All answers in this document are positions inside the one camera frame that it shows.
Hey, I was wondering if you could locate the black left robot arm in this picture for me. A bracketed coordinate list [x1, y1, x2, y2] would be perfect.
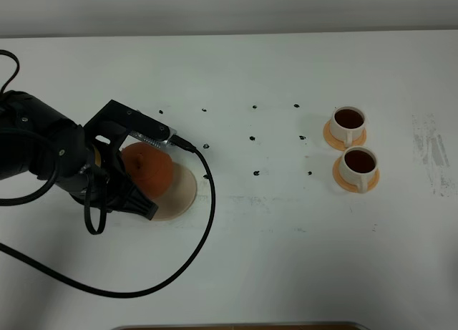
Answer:
[1, 86, 168, 220]

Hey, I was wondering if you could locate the brown teapot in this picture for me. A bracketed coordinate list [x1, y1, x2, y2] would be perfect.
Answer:
[121, 142, 173, 202]

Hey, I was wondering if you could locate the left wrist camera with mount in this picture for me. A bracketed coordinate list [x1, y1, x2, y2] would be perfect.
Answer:
[84, 100, 176, 155]

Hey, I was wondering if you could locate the far white teacup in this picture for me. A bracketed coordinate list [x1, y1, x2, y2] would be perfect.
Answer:
[329, 106, 366, 148]

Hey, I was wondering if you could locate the far orange saucer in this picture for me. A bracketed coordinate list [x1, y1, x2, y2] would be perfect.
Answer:
[323, 120, 366, 151]

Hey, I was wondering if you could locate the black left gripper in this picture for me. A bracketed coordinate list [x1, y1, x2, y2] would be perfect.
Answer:
[57, 125, 159, 220]

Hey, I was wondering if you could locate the beige round coaster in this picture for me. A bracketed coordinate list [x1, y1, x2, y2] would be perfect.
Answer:
[152, 162, 197, 221]

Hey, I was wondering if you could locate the near orange saucer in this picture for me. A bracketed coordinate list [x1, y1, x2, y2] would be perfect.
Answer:
[332, 158, 380, 193]

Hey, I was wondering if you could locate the near white teacup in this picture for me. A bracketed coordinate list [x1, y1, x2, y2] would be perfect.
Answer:
[338, 146, 378, 193]

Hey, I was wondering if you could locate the left camera black cable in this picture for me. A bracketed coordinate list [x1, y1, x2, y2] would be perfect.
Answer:
[0, 135, 217, 298]

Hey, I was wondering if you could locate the white teacup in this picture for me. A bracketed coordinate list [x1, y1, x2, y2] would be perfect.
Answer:
[338, 146, 378, 193]
[329, 106, 366, 148]

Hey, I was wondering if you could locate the orange saucer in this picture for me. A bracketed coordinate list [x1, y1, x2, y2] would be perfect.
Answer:
[323, 120, 366, 151]
[332, 158, 380, 193]

